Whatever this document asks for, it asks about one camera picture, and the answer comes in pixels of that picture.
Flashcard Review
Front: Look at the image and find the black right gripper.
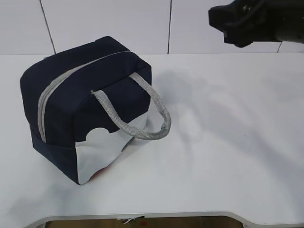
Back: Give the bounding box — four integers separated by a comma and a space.
208, 0, 278, 48

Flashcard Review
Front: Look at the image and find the navy blue lunch bag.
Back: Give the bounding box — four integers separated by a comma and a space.
20, 36, 171, 185

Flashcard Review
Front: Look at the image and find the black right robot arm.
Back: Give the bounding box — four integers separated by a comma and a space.
208, 0, 304, 48

